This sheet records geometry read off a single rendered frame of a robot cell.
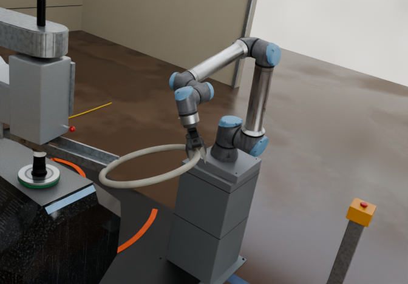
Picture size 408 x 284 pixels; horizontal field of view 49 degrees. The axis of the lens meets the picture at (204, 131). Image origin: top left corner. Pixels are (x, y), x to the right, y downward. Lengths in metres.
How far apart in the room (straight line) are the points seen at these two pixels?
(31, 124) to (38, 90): 0.20
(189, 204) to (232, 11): 4.62
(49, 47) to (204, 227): 1.60
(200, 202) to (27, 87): 1.37
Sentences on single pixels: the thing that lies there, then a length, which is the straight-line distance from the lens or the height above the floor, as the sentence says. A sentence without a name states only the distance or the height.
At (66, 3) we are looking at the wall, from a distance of 9.24.
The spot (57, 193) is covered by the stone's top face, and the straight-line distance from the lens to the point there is 2.56.
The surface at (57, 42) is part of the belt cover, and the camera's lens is 2.23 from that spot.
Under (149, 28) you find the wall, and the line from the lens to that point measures 8.31.
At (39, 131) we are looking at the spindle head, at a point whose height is 1.25.
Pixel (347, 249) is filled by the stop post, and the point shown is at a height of 0.82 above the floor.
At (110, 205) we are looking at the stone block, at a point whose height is 0.69.
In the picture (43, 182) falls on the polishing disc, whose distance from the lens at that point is 2.55.
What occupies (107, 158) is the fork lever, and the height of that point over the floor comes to 1.14.
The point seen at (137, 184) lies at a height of 1.25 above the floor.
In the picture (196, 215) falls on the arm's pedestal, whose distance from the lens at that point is 3.11.
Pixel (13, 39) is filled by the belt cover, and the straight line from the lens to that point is 2.30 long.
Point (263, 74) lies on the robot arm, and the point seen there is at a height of 1.58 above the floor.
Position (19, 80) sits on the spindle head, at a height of 1.48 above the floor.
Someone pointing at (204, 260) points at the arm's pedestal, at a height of 0.20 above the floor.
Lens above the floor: 2.28
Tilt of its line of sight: 24 degrees down
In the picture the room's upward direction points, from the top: 10 degrees clockwise
